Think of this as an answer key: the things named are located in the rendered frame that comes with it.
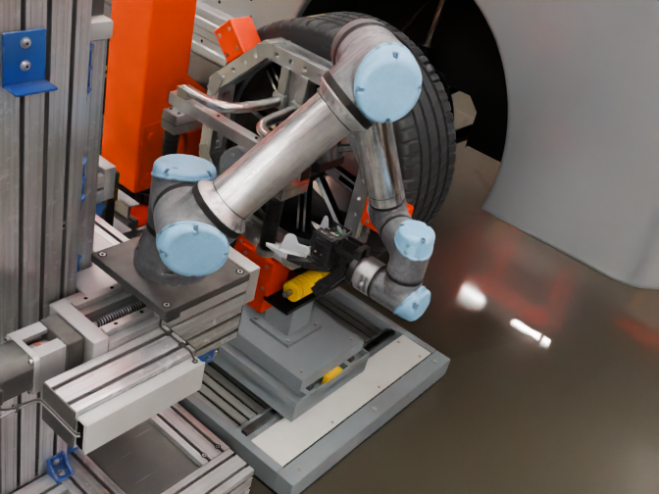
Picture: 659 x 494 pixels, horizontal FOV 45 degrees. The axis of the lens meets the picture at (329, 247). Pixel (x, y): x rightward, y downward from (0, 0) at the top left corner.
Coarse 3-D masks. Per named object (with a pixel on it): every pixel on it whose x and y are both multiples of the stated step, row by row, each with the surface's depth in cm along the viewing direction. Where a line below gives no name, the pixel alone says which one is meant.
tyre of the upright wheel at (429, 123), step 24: (288, 24) 195; (312, 24) 191; (336, 24) 193; (384, 24) 201; (312, 48) 192; (408, 48) 197; (432, 72) 198; (432, 96) 194; (408, 120) 185; (432, 120) 192; (408, 144) 185; (432, 144) 192; (408, 168) 187; (432, 168) 194; (408, 192) 189; (432, 192) 199; (432, 216) 209
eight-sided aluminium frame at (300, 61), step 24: (264, 48) 190; (288, 48) 192; (216, 72) 203; (240, 72) 198; (312, 72) 184; (216, 96) 206; (216, 144) 216; (216, 168) 215; (360, 168) 183; (360, 192) 186; (360, 216) 188; (360, 240) 194; (288, 264) 208
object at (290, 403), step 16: (224, 352) 240; (240, 352) 243; (368, 352) 253; (224, 368) 243; (240, 368) 238; (256, 368) 239; (336, 368) 242; (352, 368) 248; (256, 384) 236; (272, 384) 231; (288, 384) 235; (320, 384) 239; (336, 384) 244; (272, 400) 233; (288, 400) 229; (304, 400) 230; (320, 400) 240; (288, 416) 231
